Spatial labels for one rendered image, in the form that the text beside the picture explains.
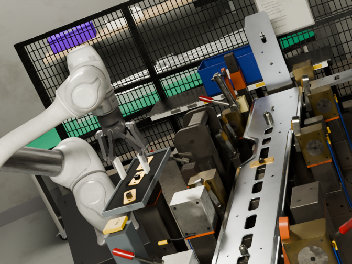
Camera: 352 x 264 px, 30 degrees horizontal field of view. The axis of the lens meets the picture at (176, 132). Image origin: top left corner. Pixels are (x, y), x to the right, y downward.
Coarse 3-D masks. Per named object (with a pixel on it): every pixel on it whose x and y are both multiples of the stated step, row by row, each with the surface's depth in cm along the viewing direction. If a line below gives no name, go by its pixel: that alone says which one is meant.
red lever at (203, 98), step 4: (200, 96) 265; (204, 96) 265; (200, 100) 265; (204, 100) 265; (208, 100) 264; (212, 100) 264; (216, 100) 265; (220, 104) 264; (224, 104) 264; (228, 104) 264
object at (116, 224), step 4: (124, 216) 184; (112, 220) 185; (116, 220) 184; (120, 220) 183; (124, 220) 182; (108, 224) 184; (112, 224) 183; (116, 224) 182; (120, 224) 181; (124, 224) 182; (104, 228) 182; (108, 228) 181; (112, 228) 180; (116, 228) 180; (120, 228) 180; (104, 232) 181; (108, 232) 181; (112, 232) 181
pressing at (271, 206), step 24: (288, 96) 268; (264, 120) 255; (288, 120) 245; (288, 144) 226; (240, 168) 222; (288, 168) 210; (240, 192) 206; (264, 192) 200; (240, 216) 192; (264, 216) 186; (240, 240) 179; (264, 240) 175
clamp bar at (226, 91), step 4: (224, 72) 258; (216, 76) 259; (220, 76) 260; (224, 76) 259; (212, 80) 261; (216, 80) 259; (220, 80) 259; (220, 84) 260; (224, 84) 262; (220, 88) 260; (224, 88) 260; (224, 92) 261; (228, 92) 264; (224, 96) 262; (228, 96) 261; (232, 96) 264; (228, 100) 262; (232, 100) 262; (232, 104) 262; (236, 104) 265
